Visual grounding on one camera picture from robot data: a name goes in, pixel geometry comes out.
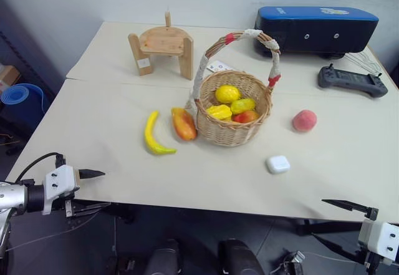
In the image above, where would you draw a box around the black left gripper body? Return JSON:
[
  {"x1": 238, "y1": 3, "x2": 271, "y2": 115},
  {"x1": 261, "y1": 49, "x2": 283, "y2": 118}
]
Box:
[{"x1": 49, "y1": 192, "x2": 78, "y2": 219}]

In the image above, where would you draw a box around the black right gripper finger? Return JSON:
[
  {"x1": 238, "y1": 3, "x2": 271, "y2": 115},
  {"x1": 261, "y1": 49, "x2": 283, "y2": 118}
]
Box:
[
  {"x1": 310, "y1": 233, "x2": 366, "y2": 264},
  {"x1": 321, "y1": 198, "x2": 380, "y2": 221}
]

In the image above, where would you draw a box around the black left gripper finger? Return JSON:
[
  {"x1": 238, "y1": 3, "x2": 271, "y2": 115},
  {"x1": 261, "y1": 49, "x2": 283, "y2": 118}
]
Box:
[
  {"x1": 72, "y1": 202, "x2": 112, "y2": 218},
  {"x1": 77, "y1": 169, "x2": 106, "y2": 180}
]

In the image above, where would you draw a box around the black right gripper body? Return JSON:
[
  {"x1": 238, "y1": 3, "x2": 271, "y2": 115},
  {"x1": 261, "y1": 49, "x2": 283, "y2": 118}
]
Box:
[{"x1": 355, "y1": 245, "x2": 395, "y2": 270}]

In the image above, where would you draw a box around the metal clamp part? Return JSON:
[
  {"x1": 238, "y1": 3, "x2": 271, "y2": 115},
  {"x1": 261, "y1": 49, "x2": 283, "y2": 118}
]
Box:
[{"x1": 269, "y1": 249, "x2": 307, "y2": 275}]

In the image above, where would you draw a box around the yellow banana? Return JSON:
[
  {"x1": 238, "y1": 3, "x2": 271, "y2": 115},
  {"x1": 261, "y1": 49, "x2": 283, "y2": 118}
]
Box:
[{"x1": 143, "y1": 110, "x2": 178, "y2": 156}]

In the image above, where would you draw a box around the white earbud case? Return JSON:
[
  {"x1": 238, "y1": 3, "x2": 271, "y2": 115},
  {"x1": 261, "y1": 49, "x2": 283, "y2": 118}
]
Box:
[{"x1": 265, "y1": 155, "x2": 291, "y2": 175}]

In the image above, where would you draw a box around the dark rounded shape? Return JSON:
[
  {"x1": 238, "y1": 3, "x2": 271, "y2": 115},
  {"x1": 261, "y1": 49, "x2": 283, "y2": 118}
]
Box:
[
  {"x1": 144, "y1": 238, "x2": 183, "y2": 275},
  {"x1": 218, "y1": 238, "x2": 266, "y2": 275}
]

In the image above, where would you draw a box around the pink peach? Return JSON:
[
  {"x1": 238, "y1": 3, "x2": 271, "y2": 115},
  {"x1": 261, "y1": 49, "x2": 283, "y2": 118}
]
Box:
[{"x1": 292, "y1": 109, "x2": 318, "y2": 133}]

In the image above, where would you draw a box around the blue rolled foam mat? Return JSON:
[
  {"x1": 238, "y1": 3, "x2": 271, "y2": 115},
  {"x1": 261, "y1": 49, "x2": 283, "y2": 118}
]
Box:
[{"x1": 0, "y1": 82, "x2": 48, "y2": 133}]

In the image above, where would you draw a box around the orange mango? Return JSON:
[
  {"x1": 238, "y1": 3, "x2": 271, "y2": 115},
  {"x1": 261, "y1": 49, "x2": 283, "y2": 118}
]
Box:
[{"x1": 170, "y1": 107, "x2": 198, "y2": 142}]

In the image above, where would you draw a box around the grey handheld controller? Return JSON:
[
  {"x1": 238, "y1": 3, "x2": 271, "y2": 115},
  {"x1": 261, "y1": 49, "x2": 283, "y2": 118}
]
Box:
[{"x1": 317, "y1": 64, "x2": 389, "y2": 99}]

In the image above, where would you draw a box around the brown cardboard box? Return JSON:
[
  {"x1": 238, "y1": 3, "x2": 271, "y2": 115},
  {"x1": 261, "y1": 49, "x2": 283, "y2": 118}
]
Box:
[{"x1": 0, "y1": 64, "x2": 21, "y2": 87}]

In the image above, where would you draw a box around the red orange apple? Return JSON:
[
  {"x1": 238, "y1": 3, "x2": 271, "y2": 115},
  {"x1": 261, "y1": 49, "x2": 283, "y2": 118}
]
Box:
[{"x1": 232, "y1": 109, "x2": 261, "y2": 124}]

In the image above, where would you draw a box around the yellow bell pepper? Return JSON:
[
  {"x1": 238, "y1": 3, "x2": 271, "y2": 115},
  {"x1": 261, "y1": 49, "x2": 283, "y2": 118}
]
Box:
[{"x1": 205, "y1": 104, "x2": 233, "y2": 121}]

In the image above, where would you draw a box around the yellow-green mango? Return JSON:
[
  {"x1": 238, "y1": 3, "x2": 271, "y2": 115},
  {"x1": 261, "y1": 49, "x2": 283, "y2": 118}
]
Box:
[{"x1": 229, "y1": 98, "x2": 257, "y2": 116}]

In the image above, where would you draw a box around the wooden stand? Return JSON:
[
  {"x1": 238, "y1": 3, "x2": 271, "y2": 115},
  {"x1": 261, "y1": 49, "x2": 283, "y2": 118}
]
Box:
[{"x1": 127, "y1": 11, "x2": 195, "y2": 81}]

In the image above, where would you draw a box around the yellow lemon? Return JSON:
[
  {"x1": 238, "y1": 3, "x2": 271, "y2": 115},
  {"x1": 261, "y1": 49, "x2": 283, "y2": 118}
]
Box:
[{"x1": 214, "y1": 84, "x2": 243, "y2": 104}]

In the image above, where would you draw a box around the white printed card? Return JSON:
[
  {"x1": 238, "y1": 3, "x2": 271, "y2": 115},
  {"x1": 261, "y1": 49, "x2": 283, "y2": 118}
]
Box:
[{"x1": 206, "y1": 60, "x2": 235, "y2": 73}]

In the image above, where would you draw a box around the blue and black padded case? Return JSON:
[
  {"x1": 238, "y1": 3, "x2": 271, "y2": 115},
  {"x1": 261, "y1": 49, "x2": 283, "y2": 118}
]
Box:
[{"x1": 253, "y1": 5, "x2": 380, "y2": 59}]

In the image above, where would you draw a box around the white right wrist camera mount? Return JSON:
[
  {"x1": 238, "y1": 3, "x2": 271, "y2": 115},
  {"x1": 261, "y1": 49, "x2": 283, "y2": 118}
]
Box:
[{"x1": 357, "y1": 220, "x2": 399, "y2": 262}]

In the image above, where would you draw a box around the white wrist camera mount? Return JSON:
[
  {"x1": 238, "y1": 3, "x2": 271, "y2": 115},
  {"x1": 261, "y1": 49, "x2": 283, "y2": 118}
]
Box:
[
  {"x1": 357, "y1": 220, "x2": 399, "y2": 262},
  {"x1": 42, "y1": 164, "x2": 80, "y2": 216}
]

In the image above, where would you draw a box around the black table frame bar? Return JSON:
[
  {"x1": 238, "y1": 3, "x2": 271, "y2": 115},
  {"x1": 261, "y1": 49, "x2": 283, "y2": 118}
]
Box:
[{"x1": 295, "y1": 218, "x2": 366, "y2": 236}]

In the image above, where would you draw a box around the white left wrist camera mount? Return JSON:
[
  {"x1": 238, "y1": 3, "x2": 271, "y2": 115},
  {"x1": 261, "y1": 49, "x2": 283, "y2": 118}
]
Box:
[{"x1": 42, "y1": 164, "x2": 80, "y2": 216}]

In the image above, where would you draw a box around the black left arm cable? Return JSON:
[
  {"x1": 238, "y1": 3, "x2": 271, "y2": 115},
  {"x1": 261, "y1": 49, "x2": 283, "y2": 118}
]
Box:
[{"x1": 17, "y1": 152, "x2": 67, "y2": 183}]

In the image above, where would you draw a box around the wicker basket with taped handle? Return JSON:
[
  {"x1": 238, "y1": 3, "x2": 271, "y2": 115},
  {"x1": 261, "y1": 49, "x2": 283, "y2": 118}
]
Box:
[{"x1": 185, "y1": 29, "x2": 282, "y2": 148}]

